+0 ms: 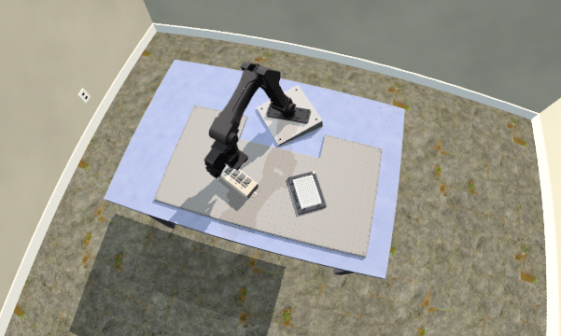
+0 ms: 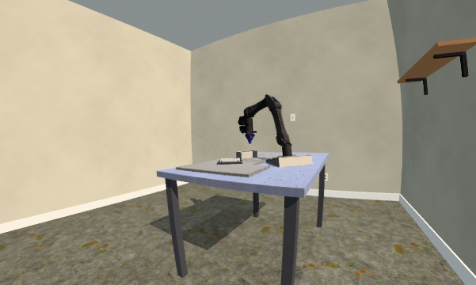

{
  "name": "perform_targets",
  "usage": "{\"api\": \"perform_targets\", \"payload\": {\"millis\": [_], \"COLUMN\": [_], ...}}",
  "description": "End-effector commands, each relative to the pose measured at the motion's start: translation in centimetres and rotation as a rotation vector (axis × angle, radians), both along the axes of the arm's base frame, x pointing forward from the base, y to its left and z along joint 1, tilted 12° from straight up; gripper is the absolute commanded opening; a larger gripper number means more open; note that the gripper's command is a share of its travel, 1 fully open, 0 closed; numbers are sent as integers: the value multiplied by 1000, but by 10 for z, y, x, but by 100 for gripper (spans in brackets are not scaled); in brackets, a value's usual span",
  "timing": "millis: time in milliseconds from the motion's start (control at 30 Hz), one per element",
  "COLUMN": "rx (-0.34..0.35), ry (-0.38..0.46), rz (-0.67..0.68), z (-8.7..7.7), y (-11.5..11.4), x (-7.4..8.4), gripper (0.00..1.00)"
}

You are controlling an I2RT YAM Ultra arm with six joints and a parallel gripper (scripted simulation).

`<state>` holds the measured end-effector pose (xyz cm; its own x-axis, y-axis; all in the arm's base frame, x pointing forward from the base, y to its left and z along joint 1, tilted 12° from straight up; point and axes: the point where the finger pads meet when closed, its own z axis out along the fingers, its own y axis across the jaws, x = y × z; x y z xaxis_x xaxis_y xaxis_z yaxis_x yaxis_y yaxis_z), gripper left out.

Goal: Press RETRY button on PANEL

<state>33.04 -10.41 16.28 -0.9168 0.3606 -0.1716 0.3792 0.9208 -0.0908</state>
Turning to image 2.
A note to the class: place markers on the beige button panel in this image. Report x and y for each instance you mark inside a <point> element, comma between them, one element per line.
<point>246,154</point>

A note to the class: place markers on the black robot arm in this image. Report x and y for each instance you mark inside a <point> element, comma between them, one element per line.
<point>282,137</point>

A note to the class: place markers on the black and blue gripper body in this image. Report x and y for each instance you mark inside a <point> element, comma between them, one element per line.
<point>249,130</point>

